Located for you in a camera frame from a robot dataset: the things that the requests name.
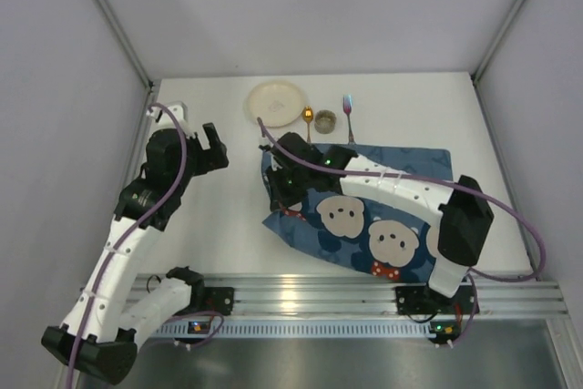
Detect gold spoon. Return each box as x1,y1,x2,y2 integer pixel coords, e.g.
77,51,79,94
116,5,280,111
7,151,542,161
302,106,314,144

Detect blue cartoon bear placemat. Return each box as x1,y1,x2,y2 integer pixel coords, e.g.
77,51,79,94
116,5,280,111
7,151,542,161
263,171,437,283

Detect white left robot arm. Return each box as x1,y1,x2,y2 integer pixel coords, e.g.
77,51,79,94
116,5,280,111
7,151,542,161
41,123,229,385

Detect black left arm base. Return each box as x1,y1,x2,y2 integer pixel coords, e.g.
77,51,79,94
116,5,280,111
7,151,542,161
172,286,235,317

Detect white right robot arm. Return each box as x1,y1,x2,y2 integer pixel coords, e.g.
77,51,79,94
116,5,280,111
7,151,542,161
265,133,494,300

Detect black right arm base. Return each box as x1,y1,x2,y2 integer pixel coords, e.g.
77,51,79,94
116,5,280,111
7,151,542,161
394,284,476,316

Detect cream round plate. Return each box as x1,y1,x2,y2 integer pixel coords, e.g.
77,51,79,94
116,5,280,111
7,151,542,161
245,80,307,128

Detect iridescent fork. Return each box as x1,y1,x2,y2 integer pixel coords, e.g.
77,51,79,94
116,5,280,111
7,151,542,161
343,95,355,145

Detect aluminium mounting rail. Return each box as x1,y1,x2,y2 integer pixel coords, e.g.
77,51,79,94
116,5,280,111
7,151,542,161
127,272,568,317

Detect perforated cable duct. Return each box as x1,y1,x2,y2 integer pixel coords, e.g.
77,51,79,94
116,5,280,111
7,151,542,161
152,320,459,340

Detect left aluminium frame post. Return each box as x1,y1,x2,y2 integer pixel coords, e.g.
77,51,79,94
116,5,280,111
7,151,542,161
93,0,154,90

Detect aluminium frame post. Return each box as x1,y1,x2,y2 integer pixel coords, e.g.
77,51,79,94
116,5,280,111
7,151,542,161
470,0,529,85
93,0,154,90

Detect right aluminium frame post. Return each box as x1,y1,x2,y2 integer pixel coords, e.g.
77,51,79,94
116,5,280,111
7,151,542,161
470,0,529,85

